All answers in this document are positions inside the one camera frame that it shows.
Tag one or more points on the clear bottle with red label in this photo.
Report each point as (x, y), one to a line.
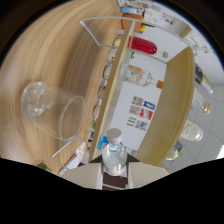
(114, 155)

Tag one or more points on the grey wall poster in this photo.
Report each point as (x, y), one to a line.
(134, 109)
(137, 100)

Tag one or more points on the white striped wall poster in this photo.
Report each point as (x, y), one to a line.
(131, 121)

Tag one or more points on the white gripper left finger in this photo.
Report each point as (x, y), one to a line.
(83, 175)

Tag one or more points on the multicolour wall poster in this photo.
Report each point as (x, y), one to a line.
(141, 125)

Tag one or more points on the light blue plastic bottle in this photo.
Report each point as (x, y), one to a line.
(129, 10)

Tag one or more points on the clear drinking glass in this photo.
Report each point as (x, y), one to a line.
(50, 110)

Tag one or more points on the red liquid glass bottle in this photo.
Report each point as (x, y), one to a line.
(141, 46)

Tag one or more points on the glass jar with cork lid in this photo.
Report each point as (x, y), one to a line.
(200, 103)

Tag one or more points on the white notebook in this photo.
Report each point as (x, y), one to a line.
(72, 162)

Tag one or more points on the two-tier wooden shelf rack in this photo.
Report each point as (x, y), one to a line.
(176, 100)

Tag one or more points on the clear bottle with orange label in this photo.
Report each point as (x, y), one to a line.
(138, 76)

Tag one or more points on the clear jar of limes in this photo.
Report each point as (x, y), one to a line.
(43, 165)

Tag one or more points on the blue wall poster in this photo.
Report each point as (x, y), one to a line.
(149, 105)

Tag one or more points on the red wall poster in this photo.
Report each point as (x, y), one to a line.
(146, 114)

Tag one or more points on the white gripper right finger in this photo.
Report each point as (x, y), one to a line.
(145, 173)

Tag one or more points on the clear bottle with green cap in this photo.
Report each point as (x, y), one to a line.
(174, 154)

